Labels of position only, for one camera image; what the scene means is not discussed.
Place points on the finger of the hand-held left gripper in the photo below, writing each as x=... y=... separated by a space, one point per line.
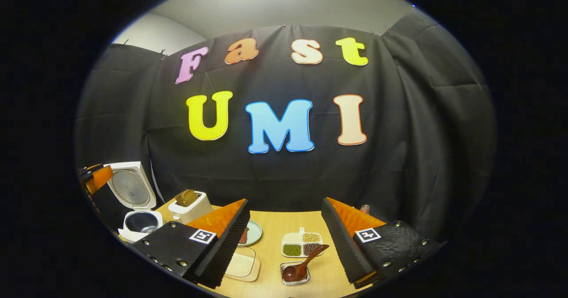
x=103 y=177
x=91 y=168

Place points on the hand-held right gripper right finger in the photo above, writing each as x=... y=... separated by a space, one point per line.
x=344 y=245

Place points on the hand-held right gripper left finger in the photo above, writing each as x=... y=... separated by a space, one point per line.
x=226 y=245

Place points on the white rice cooker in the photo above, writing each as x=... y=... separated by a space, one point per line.
x=131 y=187

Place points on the metal chopstick holder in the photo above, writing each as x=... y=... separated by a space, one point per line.
x=306 y=279

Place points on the brown wooden spoon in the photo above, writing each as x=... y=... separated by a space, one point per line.
x=297 y=271

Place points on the red meat piece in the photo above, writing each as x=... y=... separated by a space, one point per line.
x=244 y=236

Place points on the pale green plate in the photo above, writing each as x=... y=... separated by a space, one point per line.
x=255 y=232

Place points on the yellow soybeans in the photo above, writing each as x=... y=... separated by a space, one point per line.
x=311 y=237

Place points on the dark red beans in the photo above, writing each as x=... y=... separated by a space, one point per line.
x=309 y=248

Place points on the clear plastic box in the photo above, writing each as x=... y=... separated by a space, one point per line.
x=256 y=271

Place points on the clear water bottle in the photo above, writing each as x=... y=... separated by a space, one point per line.
x=364 y=209

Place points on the white toaster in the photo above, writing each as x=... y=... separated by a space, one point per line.
x=197 y=211

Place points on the green mung beans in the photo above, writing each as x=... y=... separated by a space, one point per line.
x=292 y=250

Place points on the white divided tray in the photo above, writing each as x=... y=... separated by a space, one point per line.
x=292 y=238

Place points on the black backdrop cloth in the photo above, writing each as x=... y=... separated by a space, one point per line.
x=399 y=120

